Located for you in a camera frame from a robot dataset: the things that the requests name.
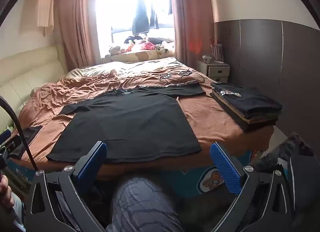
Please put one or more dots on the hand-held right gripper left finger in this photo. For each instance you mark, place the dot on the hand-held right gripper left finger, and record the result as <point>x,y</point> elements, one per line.
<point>92,162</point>

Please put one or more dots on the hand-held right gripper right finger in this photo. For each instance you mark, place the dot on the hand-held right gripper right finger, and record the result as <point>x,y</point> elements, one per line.
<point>225,169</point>

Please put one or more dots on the black knit t-shirt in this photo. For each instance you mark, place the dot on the black knit t-shirt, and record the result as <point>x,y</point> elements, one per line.
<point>130,119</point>

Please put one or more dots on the dark clothes hanging bedside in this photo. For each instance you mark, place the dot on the dark clothes hanging bedside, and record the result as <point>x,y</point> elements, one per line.
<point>250,107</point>

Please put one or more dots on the person's left hand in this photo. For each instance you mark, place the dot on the person's left hand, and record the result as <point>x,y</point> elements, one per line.
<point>5,193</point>

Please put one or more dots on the folded dark grey shirt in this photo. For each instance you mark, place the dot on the folded dark grey shirt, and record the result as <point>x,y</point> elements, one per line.
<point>33,134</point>

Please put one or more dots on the brown blanket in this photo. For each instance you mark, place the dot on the brown blanket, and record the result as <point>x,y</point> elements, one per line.
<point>215,117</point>

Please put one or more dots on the person's leg in patterned pants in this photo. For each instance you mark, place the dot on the person's leg in patterned pants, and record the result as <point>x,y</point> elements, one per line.
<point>145,204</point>

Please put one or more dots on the cream padded headboard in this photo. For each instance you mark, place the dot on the cream padded headboard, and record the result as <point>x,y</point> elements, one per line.
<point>27,71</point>

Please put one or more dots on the black garment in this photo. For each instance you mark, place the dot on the black garment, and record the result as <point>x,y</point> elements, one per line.
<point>175,90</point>

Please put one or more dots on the white nightstand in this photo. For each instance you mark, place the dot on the white nightstand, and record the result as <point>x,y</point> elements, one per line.
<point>217,71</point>

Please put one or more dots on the crumpled orange blanket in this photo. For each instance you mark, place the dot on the crumpled orange blanket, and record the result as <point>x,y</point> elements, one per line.
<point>140,68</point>

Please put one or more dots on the dark wardrobe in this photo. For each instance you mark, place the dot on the dark wardrobe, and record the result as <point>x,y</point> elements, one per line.
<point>260,66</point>

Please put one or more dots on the pile of plush toys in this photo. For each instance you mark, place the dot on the pile of plush toys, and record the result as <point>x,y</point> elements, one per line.
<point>142,44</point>

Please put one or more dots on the pink curtain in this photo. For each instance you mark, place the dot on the pink curtain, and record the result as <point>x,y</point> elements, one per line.
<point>77,21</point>
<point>190,16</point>

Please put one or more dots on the hanging dark garment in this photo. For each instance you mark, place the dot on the hanging dark garment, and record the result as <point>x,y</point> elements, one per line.
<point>140,16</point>

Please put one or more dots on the window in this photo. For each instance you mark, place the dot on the window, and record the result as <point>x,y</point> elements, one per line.
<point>115,9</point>

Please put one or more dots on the cream hanging cloth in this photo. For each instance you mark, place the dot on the cream hanging cloth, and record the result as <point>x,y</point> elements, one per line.
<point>46,6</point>

